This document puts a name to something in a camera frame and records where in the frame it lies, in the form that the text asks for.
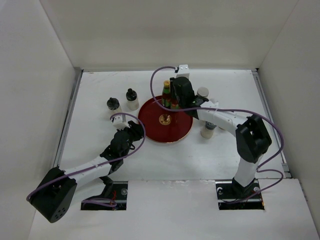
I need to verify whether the sauce bottle yellow cap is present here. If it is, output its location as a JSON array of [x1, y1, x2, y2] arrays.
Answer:
[[161, 80, 171, 109], [170, 96, 180, 110]]

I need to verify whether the blue label jar silver lid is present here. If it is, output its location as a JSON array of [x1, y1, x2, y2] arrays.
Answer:
[[196, 87, 209, 99]]

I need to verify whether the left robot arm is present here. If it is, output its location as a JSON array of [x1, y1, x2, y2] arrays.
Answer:
[[26, 120, 146, 223]]

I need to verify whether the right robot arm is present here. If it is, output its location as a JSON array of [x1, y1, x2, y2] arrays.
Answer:
[[170, 76, 272, 198]]

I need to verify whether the red round tray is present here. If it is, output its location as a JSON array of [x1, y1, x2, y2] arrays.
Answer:
[[138, 98, 193, 144]]

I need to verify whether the chrome top grinder jar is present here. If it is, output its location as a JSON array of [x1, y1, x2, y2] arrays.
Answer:
[[200, 121, 217, 139]]

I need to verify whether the black pump jar far left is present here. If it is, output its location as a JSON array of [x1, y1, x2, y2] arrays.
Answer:
[[106, 97, 122, 120]]

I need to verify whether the black pump jar white powder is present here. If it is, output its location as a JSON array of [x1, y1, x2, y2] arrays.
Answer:
[[125, 88, 140, 111]]

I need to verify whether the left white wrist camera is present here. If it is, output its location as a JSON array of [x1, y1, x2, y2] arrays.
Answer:
[[111, 114, 130, 130]]

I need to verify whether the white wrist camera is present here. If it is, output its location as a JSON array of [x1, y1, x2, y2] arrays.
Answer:
[[111, 114, 130, 130], [175, 64, 190, 79]]

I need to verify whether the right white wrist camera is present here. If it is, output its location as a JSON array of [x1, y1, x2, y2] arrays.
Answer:
[[175, 64, 190, 79]]

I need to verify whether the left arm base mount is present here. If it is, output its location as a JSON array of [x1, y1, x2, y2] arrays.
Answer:
[[80, 176, 129, 211]]

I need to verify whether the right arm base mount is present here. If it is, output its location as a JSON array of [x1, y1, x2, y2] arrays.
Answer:
[[215, 180, 265, 211]]

